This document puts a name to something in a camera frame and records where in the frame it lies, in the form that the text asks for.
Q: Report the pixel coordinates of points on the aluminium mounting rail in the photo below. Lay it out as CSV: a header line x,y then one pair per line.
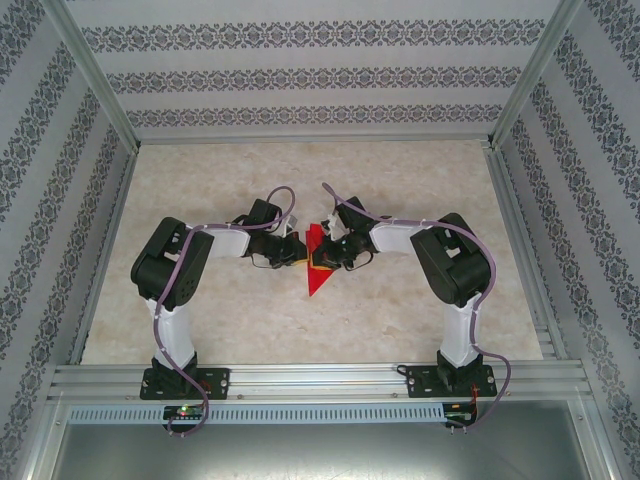
x,y
320,380

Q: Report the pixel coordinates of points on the aluminium frame post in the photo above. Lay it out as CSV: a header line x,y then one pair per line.
x,y
95,70
537,70

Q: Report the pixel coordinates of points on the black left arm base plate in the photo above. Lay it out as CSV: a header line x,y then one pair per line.
x,y
220,382

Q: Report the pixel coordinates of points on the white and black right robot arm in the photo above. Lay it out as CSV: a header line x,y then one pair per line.
x,y
450,260

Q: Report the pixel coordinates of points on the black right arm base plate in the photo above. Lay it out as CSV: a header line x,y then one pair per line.
x,y
417,382

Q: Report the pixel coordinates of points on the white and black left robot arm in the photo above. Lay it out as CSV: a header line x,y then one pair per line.
x,y
220,242

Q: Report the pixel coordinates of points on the red cloth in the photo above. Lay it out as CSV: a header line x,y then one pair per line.
x,y
316,282

